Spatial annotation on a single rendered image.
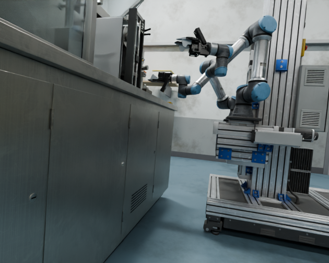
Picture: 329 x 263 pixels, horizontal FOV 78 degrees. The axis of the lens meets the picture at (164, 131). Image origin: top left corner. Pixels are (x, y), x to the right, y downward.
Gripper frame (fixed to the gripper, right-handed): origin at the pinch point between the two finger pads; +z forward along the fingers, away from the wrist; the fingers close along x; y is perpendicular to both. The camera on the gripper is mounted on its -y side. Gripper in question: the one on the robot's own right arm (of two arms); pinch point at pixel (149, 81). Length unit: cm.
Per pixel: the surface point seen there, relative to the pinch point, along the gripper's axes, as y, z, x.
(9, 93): -28, -19, 137
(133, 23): 26, -5, 49
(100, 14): 50, 41, 18
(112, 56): 8.5, 13.6, 41.6
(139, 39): 20.9, -4.8, 38.2
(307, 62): 96, -214, -290
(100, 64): 2.7, 22.2, 41.7
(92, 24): 0, -15, 105
